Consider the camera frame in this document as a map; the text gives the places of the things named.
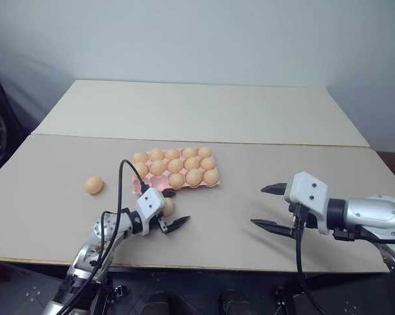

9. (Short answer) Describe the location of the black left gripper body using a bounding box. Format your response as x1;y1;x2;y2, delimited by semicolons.
154;212;171;236

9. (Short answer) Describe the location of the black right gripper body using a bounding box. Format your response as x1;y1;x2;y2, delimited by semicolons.
289;201;318;238

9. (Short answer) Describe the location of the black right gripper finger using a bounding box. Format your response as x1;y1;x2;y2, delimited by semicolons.
249;219;297;238
260;182;289;198

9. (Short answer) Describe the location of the pink egg tray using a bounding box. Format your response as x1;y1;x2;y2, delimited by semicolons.
131;148;222;194

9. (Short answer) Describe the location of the dark rounded shape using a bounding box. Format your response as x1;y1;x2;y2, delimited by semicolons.
140;291;176;315

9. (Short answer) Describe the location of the black metal clip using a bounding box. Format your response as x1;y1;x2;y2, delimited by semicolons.
110;284;127;301

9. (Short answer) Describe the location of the black chair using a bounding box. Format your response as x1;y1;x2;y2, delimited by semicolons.
0;44;31;185

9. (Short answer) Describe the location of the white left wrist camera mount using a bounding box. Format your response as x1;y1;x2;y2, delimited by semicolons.
135;188;168;236

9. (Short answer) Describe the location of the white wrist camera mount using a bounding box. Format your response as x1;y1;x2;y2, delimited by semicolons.
283;171;330;235
135;188;168;236

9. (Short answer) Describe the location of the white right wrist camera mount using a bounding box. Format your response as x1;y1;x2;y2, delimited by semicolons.
283;171;330;235

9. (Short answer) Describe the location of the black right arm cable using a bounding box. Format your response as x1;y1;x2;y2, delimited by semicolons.
291;205;330;315

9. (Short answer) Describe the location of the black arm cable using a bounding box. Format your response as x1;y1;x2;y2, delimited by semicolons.
291;205;330;315
58;159;150;315

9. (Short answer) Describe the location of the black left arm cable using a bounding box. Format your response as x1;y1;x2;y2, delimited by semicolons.
58;159;150;315

